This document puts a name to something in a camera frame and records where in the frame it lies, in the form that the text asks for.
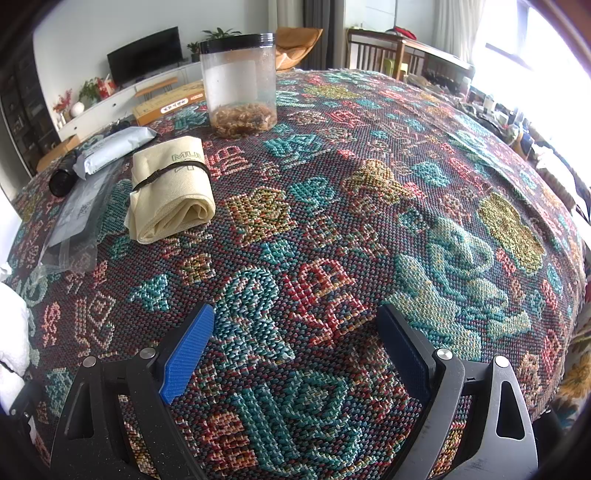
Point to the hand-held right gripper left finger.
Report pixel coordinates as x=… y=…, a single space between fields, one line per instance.
x=189 y=355

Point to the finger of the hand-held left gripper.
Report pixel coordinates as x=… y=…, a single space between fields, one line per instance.
x=25 y=410

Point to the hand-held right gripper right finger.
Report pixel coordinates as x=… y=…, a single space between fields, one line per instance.
x=406 y=355

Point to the white soft cloth bundle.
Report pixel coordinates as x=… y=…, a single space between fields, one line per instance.
x=11 y=332

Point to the cream cloth bag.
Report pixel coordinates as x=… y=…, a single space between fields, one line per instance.
x=171 y=198

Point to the grey cloth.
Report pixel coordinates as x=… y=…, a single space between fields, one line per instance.
x=78 y=212

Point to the white cardboard box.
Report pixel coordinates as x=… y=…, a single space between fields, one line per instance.
x=3 y=230

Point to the black cloth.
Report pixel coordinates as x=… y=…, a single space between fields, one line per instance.
x=63 y=177

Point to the white wet wipes packet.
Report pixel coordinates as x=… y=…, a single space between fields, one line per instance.
x=115 y=150

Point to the patterned woven blanket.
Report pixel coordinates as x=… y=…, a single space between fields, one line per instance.
x=346 y=230

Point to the floral sofa cover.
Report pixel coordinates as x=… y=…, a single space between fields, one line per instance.
x=575 y=387

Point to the brown cardboard box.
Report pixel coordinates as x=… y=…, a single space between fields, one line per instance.
x=57 y=150

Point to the row of bottles and jars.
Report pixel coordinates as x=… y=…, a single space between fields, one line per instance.
x=508 y=124

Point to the flat yellow cardboard box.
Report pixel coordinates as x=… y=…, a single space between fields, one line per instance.
x=166 y=104

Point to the white television cabinet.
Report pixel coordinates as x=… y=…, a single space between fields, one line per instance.
x=115 y=101

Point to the round white vase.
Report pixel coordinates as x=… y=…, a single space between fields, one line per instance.
x=77 y=109

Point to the wooden bench with hairpin legs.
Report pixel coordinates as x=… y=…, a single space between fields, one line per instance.
x=154 y=85

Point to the red gift bag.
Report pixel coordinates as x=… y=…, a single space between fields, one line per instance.
x=107 y=87

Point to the clear jar with black lid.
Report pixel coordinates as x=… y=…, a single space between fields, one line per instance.
x=238 y=78

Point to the red flowers in vase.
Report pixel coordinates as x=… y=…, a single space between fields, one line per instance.
x=62 y=104

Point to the leafy plant with red blooms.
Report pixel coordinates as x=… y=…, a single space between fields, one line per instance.
x=90 y=90

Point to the dark glass display cabinet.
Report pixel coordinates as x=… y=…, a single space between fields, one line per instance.
x=23 y=115

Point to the small green potted plant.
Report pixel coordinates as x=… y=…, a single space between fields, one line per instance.
x=194 y=53

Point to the black flat television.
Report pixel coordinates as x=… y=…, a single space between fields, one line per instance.
x=143 y=55

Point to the wooden railed crib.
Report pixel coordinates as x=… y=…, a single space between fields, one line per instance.
x=415 y=50

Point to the dark framed window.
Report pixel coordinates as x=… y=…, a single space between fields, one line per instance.
x=512 y=50

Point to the red cloth on crib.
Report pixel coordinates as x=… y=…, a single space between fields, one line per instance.
x=405 y=32

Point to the large green potted plant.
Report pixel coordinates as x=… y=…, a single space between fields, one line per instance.
x=221 y=33

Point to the white curtain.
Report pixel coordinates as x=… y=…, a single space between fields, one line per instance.
x=455 y=23

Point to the grey curtain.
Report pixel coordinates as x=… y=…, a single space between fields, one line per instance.
x=323 y=27

